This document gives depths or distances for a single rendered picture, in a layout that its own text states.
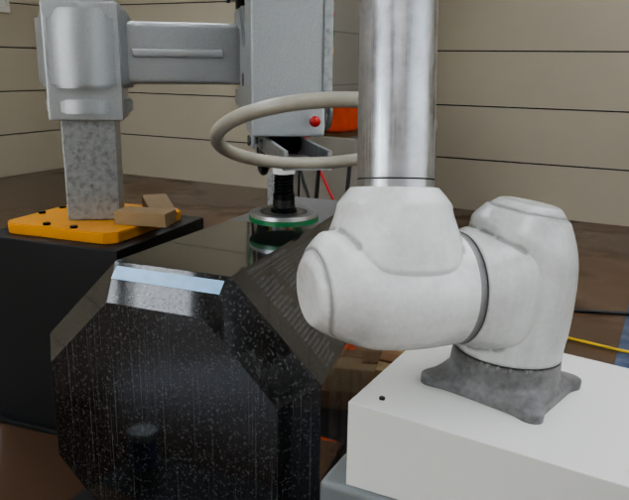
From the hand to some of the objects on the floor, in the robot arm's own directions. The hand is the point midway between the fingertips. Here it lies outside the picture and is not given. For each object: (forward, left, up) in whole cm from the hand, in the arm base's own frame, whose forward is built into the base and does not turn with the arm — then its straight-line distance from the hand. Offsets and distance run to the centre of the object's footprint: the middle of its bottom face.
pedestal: (+142, -47, -158) cm, 217 cm away
